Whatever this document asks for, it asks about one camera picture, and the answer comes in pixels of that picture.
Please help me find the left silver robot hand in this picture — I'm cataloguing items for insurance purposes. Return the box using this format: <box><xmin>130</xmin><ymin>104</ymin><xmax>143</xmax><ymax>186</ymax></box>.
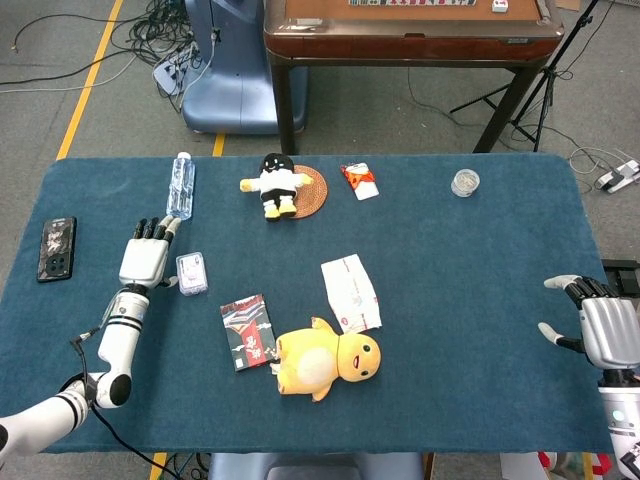
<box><xmin>118</xmin><ymin>215</ymin><xmax>182</xmax><ymax>290</ymax></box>

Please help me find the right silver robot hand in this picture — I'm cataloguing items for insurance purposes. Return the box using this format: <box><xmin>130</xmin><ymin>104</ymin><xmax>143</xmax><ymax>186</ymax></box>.
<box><xmin>537</xmin><ymin>273</ymin><xmax>640</xmax><ymax>372</ymax></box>

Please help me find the small clear plastic card box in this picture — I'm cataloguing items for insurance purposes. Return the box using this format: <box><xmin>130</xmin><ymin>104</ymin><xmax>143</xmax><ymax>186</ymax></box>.
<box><xmin>175</xmin><ymin>251</ymin><xmax>210</xmax><ymax>297</ymax></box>

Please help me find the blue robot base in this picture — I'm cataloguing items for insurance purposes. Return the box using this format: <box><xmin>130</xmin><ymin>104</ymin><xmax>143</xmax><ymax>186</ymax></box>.
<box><xmin>180</xmin><ymin>0</ymin><xmax>309</xmax><ymax>135</ymax></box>

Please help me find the clear plastic water bottle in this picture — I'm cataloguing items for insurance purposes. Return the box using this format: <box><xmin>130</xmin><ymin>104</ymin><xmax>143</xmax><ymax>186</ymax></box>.
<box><xmin>165</xmin><ymin>151</ymin><xmax>197</xmax><ymax>222</ymax></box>

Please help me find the black and white plush doll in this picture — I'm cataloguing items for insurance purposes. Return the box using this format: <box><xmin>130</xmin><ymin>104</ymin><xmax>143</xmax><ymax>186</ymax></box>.
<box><xmin>238</xmin><ymin>153</ymin><xmax>315</xmax><ymax>223</ymax></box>

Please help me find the yellow plush duck toy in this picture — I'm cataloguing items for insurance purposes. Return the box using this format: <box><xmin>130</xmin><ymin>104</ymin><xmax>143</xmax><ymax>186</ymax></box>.
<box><xmin>269</xmin><ymin>316</ymin><xmax>383</xmax><ymax>403</ymax></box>

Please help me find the black equipment block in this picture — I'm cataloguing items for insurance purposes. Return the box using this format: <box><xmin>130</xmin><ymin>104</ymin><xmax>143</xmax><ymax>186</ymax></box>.
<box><xmin>602</xmin><ymin>259</ymin><xmax>640</xmax><ymax>296</ymax></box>

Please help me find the black smartphone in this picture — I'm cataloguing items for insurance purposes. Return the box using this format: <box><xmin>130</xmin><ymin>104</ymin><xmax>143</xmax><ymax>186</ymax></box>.
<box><xmin>36</xmin><ymin>216</ymin><xmax>78</xmax><ymax>284</ymax></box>

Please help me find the dark book with red band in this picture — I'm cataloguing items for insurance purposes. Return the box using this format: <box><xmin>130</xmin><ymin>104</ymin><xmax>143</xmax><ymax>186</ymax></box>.
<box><xmin>219</xmin><ymin>293</ymin><xmax>278</xmax><ymax>373</ymax></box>

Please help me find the blue table cloth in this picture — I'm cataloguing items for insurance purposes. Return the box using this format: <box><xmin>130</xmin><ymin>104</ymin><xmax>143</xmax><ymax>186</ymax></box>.
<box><xmin>0</xmin><ymin>153</ymin><xmax>630</xmax><ymax>455</ymax></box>

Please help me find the brown woven round coaster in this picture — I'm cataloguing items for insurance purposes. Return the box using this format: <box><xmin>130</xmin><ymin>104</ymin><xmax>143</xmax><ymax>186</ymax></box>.
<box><xmin>287</xmin><ymin>163</ymin><xmax>330</xmax><ymax>220</ymax></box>

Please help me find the white power strip with plugs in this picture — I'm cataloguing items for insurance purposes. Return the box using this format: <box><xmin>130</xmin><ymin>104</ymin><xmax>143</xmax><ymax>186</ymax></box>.
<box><xmin>152</xmin><ymin>42</ymin><xmax>201</xmax><ymax>96</ymax></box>

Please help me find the round clear plastic jar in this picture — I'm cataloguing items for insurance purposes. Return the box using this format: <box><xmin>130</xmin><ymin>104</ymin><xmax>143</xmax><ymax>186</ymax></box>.
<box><xmin>450</xmin><ymin>168</ymin><xmax>482</xmax><ymax>198</ymax></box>

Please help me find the white tissue pack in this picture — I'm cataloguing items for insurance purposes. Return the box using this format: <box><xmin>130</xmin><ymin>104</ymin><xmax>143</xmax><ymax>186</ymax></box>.
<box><xmin>320</xmin><ymin>253</ymin><xmax>384</xmax><ymax>335</ymax></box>

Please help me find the orange and white snack packet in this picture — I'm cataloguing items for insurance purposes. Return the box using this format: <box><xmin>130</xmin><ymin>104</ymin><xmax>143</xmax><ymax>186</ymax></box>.
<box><xmin>340</xmin><ymin>163</ymin><xmax>380</xmax><ymax>202</ymax></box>

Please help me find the blue grey robot torso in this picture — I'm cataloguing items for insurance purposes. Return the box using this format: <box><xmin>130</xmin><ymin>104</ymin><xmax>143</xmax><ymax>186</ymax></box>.
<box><xmin>207</xmin><ymin>452</ymin><xmax>426</xmax><ymax>480</ymax></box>

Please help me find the black tripod stand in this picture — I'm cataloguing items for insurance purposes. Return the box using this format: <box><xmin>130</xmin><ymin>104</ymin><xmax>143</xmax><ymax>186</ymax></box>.
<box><xmin>449</xmin><ymin>0</ymin><xmax>601</xmax><ymax>153</ymax></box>

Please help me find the brown mahjong table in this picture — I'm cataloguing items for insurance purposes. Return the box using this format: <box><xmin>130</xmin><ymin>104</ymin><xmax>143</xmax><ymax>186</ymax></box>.
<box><xmin>262</xmin><ymin>0</ymin><xmax>566</xmax><ymax>155</ymax></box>

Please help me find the row of mahjong tiles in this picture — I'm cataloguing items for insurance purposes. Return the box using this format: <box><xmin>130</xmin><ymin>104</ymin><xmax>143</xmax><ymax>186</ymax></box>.
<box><xmin>348</xmin><ymin>0</ymin><xmax>478</xmax><ymax>8</ymax></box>

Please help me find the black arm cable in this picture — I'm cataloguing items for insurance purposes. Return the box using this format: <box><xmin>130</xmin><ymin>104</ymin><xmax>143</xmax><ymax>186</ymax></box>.
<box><xmin>69</xmin><ymin>327</ymin><xmax>181</xmax><ymax>480</ymax></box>

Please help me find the black floor cable bundle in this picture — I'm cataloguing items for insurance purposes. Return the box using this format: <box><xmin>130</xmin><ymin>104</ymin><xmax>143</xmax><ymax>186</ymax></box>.
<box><xmin>127</xmin><ymin>0</ymin><xmax>201</xmax><ymax>66</ymax></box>

